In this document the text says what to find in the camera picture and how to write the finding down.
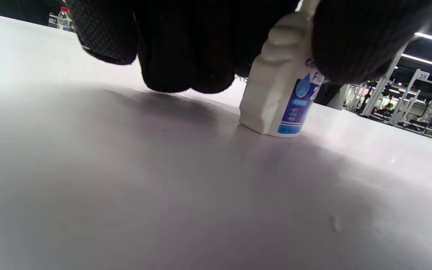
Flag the white metal shelving racks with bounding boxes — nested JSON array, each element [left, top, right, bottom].
[[345, 41, 432, 145]]

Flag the white correction fluid bottle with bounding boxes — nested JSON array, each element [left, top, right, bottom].
[[238, 0, 327, 138]]

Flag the clear water bottle red cap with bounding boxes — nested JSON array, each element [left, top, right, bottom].
[[57, 6, 71, 31]]

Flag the person's left hand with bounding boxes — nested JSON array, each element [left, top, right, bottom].
[[65, 0, 432, 94]]

